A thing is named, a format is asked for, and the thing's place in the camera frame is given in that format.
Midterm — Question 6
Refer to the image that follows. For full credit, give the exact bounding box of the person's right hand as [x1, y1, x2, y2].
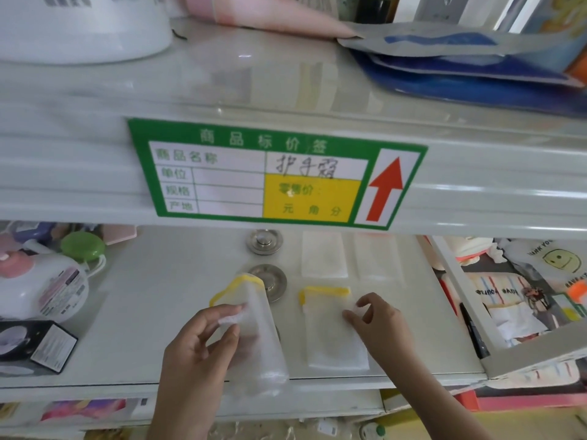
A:
[341, 292, 417, 380]

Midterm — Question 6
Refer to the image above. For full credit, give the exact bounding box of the white metal shelf board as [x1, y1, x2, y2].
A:
[0, 17, 587, 240]
[0, 223, 488, 427]

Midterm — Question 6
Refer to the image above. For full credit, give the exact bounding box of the round metal drain plug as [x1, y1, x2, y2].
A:
[248, 264, 289, 304]
[245, 229, 284, 256]

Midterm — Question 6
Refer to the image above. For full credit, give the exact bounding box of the orange small item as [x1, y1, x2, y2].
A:
[566, 281, 587, 317]

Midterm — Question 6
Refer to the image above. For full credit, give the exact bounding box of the white pink bottle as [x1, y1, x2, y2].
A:
[0, 248, 107, 324]

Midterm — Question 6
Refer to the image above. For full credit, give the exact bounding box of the green price label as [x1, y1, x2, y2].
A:
[127, 117, 429, 231]

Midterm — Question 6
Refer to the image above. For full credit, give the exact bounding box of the silver blue pouch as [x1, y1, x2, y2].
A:
[337, 21, 587, 60]

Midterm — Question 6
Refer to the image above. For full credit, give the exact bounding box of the person's left hand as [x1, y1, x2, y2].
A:
[161, 303, 249, 406]

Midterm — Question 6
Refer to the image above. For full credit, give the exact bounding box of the purple plastic item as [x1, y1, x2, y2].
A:
[8, 222, 58, 247]

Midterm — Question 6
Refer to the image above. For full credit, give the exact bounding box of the white green small bottle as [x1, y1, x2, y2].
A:
[358, 421, 387, 440]

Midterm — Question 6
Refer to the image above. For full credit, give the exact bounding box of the white round appliance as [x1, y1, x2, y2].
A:
[0, 0, 173, 65]

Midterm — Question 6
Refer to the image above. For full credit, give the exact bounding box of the white smiley face bag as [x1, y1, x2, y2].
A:
[499, 238, 587, 295]

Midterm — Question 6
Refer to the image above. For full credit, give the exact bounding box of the pink flat item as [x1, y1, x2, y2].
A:
[102, 224, 138, 246]

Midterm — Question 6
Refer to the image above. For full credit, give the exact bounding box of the red box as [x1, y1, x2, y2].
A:
[458, 385, 587, 413]

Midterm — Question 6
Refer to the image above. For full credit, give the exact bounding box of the black product box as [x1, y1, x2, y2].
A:
[0, 320, 79, 377]

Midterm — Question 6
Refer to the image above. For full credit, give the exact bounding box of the black pen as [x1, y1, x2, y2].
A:
[459, 302, 491, 361]

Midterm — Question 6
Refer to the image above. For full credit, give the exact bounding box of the green round case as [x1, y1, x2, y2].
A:
[61, 231, 106, 264]

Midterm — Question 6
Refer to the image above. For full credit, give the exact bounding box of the person's left forearm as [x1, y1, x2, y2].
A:
[147, 395, 231, 440]

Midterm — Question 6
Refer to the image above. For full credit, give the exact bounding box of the striped cartoon cloth bag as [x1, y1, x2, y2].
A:
[462, 270, 569, 349]

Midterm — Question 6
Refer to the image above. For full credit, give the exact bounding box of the dark bottle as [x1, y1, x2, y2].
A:
[355, 0, 393, 24]

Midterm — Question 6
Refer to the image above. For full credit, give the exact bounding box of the colourful flat packet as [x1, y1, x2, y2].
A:
[40, 398, 152, 423]

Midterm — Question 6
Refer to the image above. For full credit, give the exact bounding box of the white mesh bag yellow trim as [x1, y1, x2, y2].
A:
[209, 273, 290, 398]
[298, 286, 371, 373]

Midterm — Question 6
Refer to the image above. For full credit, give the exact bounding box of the person's right forearm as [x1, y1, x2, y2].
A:
[386, 362, 495, 440]

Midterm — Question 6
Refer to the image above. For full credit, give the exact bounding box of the plain white mesh bag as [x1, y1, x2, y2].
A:
[353, 233, 405, 283]
[301, 231, 349, 279]

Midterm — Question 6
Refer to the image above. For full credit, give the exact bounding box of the dark blue pouch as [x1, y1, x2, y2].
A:
[349, 49, 587, 119]

